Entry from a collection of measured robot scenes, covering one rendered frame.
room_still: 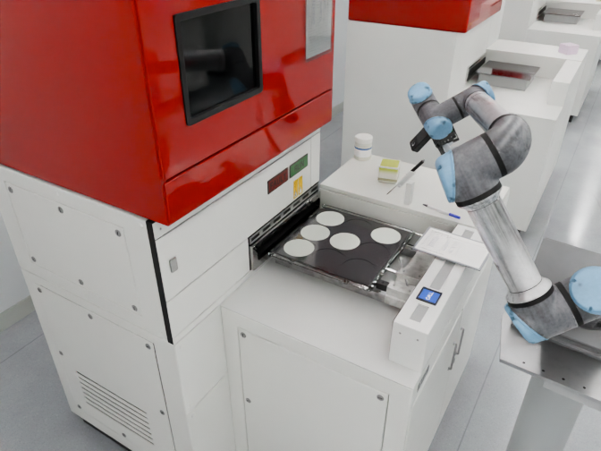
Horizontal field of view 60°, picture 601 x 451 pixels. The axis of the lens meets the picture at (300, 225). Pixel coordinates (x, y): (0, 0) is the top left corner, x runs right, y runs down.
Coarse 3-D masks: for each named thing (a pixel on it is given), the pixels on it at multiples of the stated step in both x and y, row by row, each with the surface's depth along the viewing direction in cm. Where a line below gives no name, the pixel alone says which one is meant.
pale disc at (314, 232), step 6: (306, 228) 183; (312, 228) 183; (318, 228) 183; (324, 228) 183; (306, 234) 179; (312, 234) 179; (318, 234) 179; (324, 234) 179; (312, 240) 176; (318, 240) 176
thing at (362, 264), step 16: (320, 208) 194; (304, 224) 185; (320, 224) 185; (352, 224) 185; (368, 224) 185; (288, 240) 176; (320, 240) 176; (368, 240) 176; (400, 240) 176; (288, 256) 168; (304, 256) 168; (320, 256) 169; (336, 256) 169; (352, 256) 168; (368, 256) 169; (384, 256) 169; (336, 272) 161; (352, 272) 161; (368, 272) 161
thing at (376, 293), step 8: (280, 264) 178; (288, 264) 176; (304, 272) 174; (312, 272) 172; (328, 280) 169; (336, 280) 167; (352, 288) 165; (376, 288) 163; (368, 296) 163; (376, 296) 162; (384, 296) 160
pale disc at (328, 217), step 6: (318, 216) 190; (324, 216) 190; (330, 216) 190; (336, 216) 190; (342, 216) 190; (318, 222) 186; (324, 222) 186; (330, 222) 186; (336, 222) 186; (342, 222) 186
